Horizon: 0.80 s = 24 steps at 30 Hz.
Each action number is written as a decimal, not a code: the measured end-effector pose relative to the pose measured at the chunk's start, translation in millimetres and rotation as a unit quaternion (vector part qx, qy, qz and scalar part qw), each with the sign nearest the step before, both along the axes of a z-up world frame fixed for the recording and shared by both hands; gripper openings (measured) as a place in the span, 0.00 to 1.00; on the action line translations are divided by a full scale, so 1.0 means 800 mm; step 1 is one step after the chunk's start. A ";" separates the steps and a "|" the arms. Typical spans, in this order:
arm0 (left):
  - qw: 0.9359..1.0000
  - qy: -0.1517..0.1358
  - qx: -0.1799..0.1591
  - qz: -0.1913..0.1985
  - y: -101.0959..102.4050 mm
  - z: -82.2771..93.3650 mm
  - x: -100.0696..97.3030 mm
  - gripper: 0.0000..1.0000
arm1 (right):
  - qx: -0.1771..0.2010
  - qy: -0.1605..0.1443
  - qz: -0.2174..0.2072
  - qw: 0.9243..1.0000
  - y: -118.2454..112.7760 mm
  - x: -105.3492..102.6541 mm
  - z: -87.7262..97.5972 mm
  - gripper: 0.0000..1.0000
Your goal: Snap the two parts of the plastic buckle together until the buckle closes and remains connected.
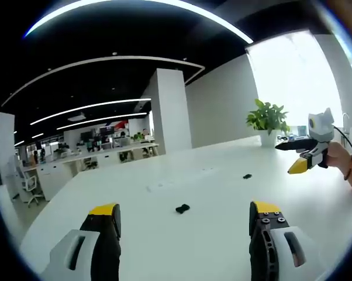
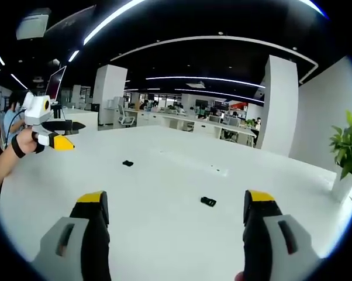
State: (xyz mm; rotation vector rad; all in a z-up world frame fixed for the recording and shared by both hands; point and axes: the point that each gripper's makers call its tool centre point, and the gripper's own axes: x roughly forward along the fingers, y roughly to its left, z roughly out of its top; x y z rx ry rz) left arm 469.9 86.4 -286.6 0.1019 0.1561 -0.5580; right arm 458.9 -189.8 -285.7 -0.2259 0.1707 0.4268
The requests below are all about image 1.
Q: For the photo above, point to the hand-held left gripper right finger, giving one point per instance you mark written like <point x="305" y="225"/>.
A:
<point x="266" y="234"/>

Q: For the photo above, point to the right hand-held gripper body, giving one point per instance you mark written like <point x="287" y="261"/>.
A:
<point x="320" y="124"/>

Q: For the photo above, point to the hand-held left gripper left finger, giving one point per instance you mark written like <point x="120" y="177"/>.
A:
<point x="104" y="234"/>

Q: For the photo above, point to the black plastic buckle part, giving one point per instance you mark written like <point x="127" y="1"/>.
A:
<point x="182" y="208"/>
<point x="247" y="176"/>

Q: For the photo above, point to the person's right hand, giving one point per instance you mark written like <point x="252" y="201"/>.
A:
<point x="338" y="159"/>

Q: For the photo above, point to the green potted plant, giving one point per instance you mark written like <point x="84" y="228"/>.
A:
<point x="267" y="124"/>

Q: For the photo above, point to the long white office desk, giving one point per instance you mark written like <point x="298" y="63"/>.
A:
<point x="91" y="164"/>

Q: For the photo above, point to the white office chair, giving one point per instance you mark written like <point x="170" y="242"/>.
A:
<point x="28" y="185"/>

